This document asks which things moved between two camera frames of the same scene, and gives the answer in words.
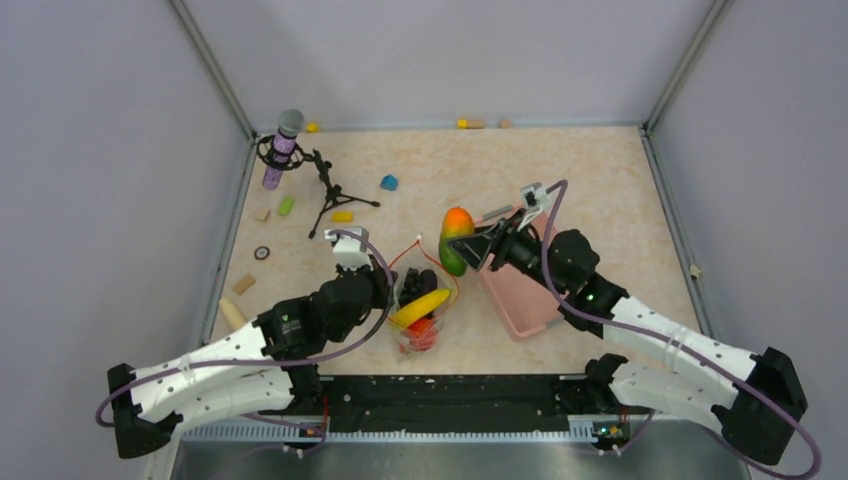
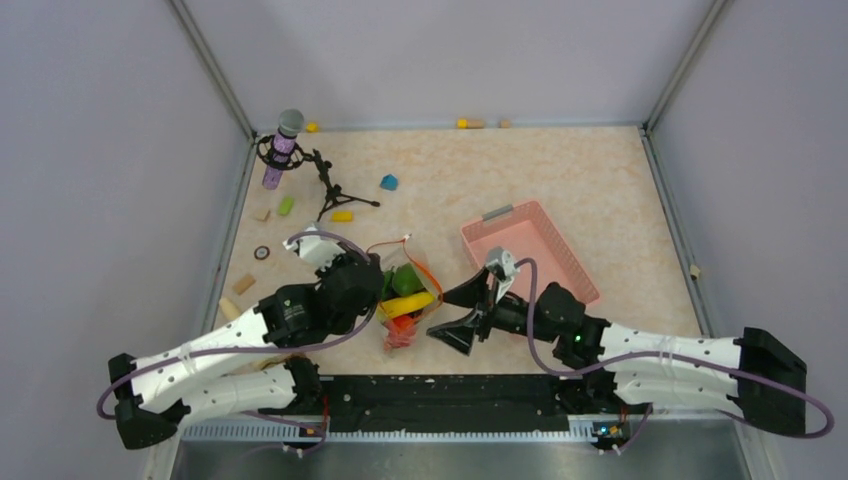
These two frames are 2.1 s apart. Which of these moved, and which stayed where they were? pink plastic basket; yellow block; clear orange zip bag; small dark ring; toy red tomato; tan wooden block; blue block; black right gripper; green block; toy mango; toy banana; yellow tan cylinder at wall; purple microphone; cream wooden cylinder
Moved: toy banana; black right gripper; clear orange zip bag; toy red tomato; pink plastic basket; toy mango
Stayed: yellow tan cylinder at wall; small dark ring; blue block; tan wooden block; cream wooden cylinder; green block; purple microphone; yellow block
